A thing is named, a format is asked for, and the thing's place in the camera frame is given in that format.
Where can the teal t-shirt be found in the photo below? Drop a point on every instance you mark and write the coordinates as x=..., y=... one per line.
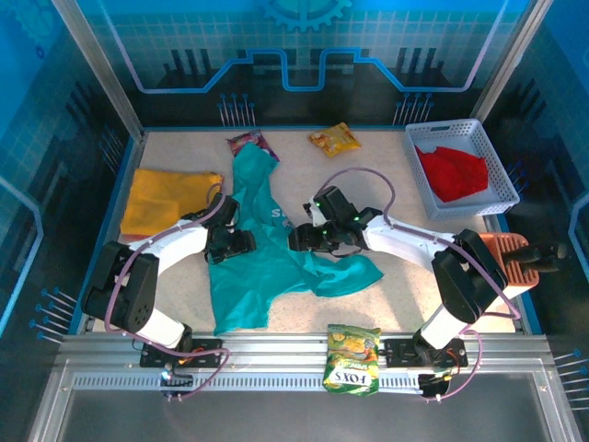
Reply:
x=257, y=285

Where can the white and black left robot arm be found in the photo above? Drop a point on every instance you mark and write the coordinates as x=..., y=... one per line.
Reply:
x=138, y=294

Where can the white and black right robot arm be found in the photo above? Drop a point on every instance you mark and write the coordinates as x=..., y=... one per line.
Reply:
x=460, y=276

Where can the yellow folded t-shirt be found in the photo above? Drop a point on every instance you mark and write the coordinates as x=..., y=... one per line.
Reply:
x=152, y=198

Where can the yellow snack bag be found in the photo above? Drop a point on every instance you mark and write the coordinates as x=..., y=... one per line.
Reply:
x=333, y=140

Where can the purple Fox's candy bag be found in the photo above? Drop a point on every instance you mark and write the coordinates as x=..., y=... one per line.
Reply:
x=243, y=140

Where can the green Fox's candy bag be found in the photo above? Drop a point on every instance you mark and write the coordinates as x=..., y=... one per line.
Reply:
x=352, y=359

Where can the red t-shirt in basket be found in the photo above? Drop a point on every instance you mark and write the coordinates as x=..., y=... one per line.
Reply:
x=460, y=175

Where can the small black controller board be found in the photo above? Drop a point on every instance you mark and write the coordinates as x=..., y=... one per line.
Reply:
x=435, y=383
x=177, y=381

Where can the white plastic basket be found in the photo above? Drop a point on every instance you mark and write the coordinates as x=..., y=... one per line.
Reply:
x=500, y=159

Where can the black tool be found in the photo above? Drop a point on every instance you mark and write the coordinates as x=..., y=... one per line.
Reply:
x=534, y=258

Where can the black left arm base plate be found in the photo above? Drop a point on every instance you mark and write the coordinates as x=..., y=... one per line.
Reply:
x=211, y=347

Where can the aluminium rail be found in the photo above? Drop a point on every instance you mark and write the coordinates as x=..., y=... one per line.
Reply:
x=276, y=350

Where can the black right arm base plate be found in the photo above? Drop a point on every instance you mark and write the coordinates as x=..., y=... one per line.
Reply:
x=400, y=352

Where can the aluminium frame post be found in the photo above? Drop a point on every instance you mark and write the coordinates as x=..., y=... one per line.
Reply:
x=508, y=60
x=102, y=69

